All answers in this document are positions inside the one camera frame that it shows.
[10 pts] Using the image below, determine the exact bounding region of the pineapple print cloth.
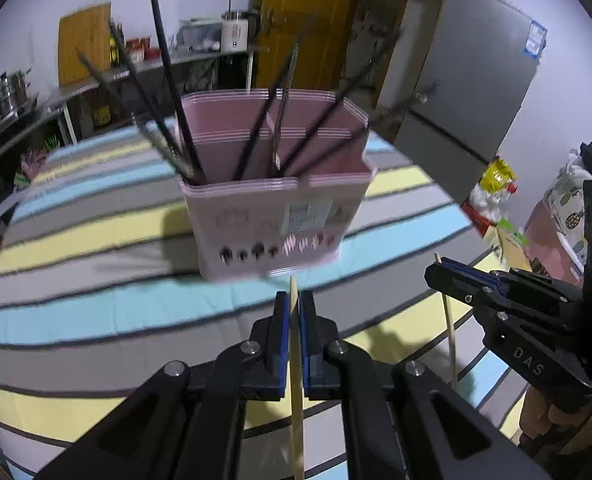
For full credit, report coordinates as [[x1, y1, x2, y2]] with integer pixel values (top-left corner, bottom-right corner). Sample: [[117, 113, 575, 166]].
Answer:
[[546, 147, 589, 271]]

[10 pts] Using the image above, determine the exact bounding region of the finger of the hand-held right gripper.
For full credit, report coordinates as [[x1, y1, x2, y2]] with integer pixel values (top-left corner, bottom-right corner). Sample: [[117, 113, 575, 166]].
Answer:
[[424, 261, 507, 313], [441, 258, 582, 301]]

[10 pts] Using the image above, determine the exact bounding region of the person's right hand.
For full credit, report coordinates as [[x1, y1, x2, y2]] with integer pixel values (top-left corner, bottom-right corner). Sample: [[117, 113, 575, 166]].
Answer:
[[518, 389, 592, 467]]

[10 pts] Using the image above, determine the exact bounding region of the wooden chopstick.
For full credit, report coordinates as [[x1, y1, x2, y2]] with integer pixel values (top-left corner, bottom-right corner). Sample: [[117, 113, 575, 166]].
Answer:
[[434, 251, 459, 392], [289, 276, 306, 480]]

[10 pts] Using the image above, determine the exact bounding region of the black chopstick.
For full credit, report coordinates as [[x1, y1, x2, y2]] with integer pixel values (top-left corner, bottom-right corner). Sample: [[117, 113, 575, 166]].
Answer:
[[131, 112, 187, 176], [231, 15, 322, 181], [278, 30, 407, 171], [76, 50, 189, 178], [296, 82, 442, 176], [148, 0, 208, 185], [271, 42, 301, 178], [107, 20, 197, 183]]

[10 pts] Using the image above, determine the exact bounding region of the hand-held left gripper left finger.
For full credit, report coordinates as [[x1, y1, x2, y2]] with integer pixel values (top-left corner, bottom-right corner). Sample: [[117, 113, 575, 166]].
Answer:
[[35, 291, 292, 480]]

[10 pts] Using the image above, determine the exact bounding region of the white plastic bag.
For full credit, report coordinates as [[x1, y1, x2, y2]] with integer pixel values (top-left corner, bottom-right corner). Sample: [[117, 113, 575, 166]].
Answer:
[[468, 185, 512, 223]]

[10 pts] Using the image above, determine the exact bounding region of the red jar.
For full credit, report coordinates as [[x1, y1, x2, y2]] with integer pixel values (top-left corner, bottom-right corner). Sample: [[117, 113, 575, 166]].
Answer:
[[125, 36, 162, 63]]

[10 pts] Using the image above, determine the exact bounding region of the clear plastic container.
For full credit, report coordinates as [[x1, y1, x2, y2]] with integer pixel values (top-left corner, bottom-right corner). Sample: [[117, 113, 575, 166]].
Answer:
[[177, 17, 224, 53]]

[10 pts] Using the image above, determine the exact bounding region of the grey refrigerator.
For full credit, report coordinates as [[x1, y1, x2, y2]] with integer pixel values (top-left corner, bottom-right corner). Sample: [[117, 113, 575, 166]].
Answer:
[[396, 0, 549, 203]]

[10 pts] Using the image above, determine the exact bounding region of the green paper packet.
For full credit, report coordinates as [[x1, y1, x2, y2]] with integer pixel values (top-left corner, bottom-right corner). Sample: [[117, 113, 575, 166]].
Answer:
[[496, 220, 532, 261]]

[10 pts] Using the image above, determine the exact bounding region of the gas stove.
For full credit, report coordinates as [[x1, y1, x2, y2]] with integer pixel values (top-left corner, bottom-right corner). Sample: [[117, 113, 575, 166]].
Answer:
[[0, 105, 39, 153]]

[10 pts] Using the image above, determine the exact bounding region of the pink utensil holder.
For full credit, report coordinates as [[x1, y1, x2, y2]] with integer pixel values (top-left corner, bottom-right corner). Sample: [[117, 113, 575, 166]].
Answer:
[[178, 89, 378, 281]]

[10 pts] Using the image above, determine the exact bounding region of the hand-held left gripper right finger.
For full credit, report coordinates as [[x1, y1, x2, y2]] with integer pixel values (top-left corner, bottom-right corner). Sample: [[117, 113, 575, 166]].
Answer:
[[298, 290, 552, 480]]

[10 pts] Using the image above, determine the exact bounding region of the pink stool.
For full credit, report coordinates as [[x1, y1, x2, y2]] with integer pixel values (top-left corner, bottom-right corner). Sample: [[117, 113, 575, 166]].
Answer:
[[523, 195, 587, 281]]

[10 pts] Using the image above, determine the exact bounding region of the steel counter shelf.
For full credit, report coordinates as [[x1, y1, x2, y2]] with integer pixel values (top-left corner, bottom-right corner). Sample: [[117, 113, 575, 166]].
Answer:
[[0, 45, 272, 233]]

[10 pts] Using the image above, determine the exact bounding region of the steel steamer pot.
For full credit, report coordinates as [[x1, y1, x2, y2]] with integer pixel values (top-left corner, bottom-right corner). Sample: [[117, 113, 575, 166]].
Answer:
[[0, 71, 33, 123]]

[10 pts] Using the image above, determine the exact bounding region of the white electric kettle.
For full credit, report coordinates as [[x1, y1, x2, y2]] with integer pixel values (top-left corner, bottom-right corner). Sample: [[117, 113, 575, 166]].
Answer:
[[221, 10, 259, 53]]

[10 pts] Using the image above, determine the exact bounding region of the wooden cutting board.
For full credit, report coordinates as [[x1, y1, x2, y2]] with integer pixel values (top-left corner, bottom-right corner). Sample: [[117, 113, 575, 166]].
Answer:
[[57, 1, 113, 87]]

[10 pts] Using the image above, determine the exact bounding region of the dark oil bottle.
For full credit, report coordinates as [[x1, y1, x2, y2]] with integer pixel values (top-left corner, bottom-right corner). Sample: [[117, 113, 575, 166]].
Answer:
[[108, 22, 124, 68]]

